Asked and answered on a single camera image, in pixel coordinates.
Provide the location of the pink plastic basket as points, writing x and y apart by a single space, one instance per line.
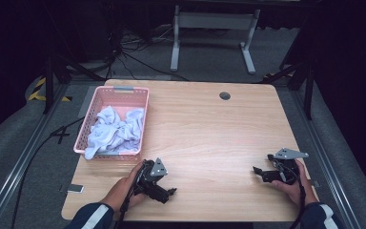
125 98

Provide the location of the grey metal table frame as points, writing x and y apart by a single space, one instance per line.
214 20

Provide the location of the person's right hand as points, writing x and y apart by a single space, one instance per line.
300 191

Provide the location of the yellow black hazard tape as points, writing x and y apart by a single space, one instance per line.
35 94

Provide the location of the black tape cross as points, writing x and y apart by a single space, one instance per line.
61 134

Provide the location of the aluminium floor rail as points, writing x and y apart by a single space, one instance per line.
16 171
324 152

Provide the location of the black tripod stand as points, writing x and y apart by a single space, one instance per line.
49 82
308 92

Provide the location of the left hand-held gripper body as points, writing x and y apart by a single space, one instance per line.
151 186

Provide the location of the person's left hand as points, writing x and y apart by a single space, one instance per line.
122 192

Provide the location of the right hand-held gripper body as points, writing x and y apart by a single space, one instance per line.
282 173

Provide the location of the white cat-print towel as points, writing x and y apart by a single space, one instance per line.
114 133

